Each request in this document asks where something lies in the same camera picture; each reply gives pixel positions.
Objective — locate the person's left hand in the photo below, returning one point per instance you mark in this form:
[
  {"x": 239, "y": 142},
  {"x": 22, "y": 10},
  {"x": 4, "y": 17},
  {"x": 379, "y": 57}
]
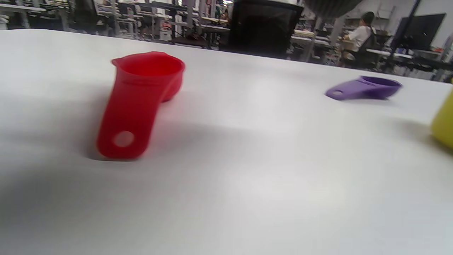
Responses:
[{"x": 332, "y": 7}]

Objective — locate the purple plastic measuring cup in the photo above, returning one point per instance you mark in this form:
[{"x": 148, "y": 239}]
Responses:
[{"x": 371, "y": 88}]

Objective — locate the yellow plastic measuring cup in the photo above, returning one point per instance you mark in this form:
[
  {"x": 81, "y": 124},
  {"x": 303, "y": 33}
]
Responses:
[{"x": 444, "y": 124}]

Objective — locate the red plastic measuring cup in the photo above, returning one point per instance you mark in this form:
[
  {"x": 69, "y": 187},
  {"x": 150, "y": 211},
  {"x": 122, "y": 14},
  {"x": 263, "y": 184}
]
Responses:
[{"x": 134, "y": 102}]

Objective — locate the black office chair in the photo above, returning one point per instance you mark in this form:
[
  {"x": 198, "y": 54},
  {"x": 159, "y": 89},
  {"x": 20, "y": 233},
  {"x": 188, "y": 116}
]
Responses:
[{"x": 262, "y": 28}]

